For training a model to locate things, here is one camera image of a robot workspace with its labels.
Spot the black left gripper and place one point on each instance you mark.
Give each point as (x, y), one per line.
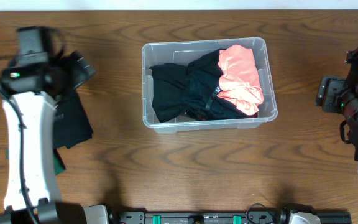
(78, 75)

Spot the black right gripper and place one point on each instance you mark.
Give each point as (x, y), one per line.
(334, 91)

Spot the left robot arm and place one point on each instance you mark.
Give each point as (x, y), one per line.
(30, 94)

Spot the black garment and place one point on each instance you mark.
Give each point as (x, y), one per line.
(169, 81)

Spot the dark navy garment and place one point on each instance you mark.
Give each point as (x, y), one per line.
(202, 101)

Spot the salmon pink cloth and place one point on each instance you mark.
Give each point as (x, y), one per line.
(240, 84)

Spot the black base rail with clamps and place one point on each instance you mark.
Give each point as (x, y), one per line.
(256, 213)

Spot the black cloth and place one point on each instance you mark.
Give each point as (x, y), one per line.
(71, 125)

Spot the clear plastic storage container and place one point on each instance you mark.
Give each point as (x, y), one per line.
(183, 53)

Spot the dark green cloth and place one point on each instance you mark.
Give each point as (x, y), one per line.
(58, 164)

